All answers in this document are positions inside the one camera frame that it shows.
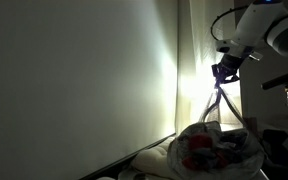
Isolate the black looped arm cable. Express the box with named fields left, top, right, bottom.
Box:
left=210, top=5, right=249, bottom=43

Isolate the brown wooden post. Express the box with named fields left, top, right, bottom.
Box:
left=243, top=116, right=259, bottom=135

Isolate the dark baseboard strip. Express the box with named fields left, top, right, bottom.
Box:
left=78, top=132, right=177, bottom=180

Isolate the pile of clothes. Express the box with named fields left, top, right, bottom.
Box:
left=167, top=84, right=267, bottom=180

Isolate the red garment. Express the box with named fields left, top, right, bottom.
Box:
left=182, top=133, right=230, bottom=170

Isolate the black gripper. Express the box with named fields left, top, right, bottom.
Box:
left=211, top=53, right=248, bottom=88

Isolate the black stand bar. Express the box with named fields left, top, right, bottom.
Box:
left=260, top=67, right=288, bottom=108

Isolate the dark checkered cloth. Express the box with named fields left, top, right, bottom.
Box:
left=262, top=128, right=288, bottom=168

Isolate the white pillow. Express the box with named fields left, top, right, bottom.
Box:
left=130, top=145, right=172, bottom=178

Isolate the white curtain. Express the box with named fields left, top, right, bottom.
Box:
left=175, top=0, right=242, bottom=134

